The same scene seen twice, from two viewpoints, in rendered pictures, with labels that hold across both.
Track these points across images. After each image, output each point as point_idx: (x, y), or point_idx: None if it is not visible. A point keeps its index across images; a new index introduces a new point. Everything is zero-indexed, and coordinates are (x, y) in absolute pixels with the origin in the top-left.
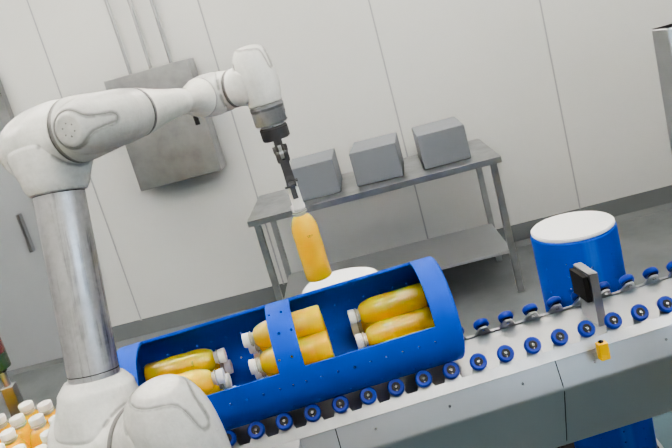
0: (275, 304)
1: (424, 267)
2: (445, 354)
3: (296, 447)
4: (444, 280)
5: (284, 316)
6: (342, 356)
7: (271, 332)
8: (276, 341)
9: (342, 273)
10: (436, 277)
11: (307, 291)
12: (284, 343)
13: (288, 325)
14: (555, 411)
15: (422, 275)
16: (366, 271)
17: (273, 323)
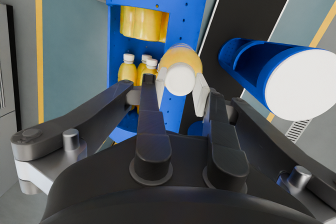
0: None
1: (123, 137)
2: None
3: None
4: (110, 137)
5: None
6: (107, 39)
7: None
8: None
9: (325, 97)
10: (112, 135)
11: (323, 56)
12: None
13: None
14: None
15: (116, 130)
16: (301, 114)
17: None
